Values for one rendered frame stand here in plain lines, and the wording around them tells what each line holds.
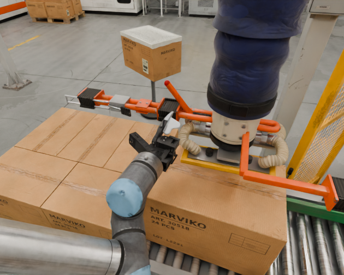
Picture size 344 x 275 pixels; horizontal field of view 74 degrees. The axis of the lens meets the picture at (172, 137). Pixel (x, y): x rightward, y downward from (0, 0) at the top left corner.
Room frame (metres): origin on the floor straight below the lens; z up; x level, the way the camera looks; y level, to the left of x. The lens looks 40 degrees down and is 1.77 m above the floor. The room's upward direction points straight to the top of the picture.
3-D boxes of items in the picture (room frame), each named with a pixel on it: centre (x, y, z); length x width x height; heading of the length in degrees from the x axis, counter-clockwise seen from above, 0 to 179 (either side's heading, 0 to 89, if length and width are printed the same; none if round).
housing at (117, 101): (0.82, 0.21, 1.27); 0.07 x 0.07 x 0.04; 74
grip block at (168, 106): (0.76, 0.01, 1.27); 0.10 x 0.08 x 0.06; 164
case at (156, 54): (2.66, 0.24, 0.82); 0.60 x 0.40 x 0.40; 41
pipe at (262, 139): (0.69, -0.23, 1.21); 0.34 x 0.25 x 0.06; 74
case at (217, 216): (0.68, -0.20, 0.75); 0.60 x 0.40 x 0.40; 70
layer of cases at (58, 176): (1.27, 0.66, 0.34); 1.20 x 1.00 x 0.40; 73
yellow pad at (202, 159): (0.60, -0.21, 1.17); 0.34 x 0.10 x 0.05; 74
